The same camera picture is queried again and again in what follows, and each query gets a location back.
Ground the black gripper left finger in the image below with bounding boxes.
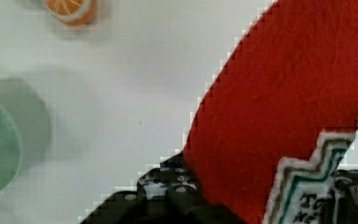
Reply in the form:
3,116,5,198
137,152,200,200

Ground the red plush ketchup bottle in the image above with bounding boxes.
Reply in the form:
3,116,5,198
184,0,358,224

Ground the orange slice toy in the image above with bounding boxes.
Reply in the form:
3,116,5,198
42,0,99,26

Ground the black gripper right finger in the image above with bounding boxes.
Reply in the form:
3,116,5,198
323,169,358,224

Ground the green mug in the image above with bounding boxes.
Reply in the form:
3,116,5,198
0,77,50,191

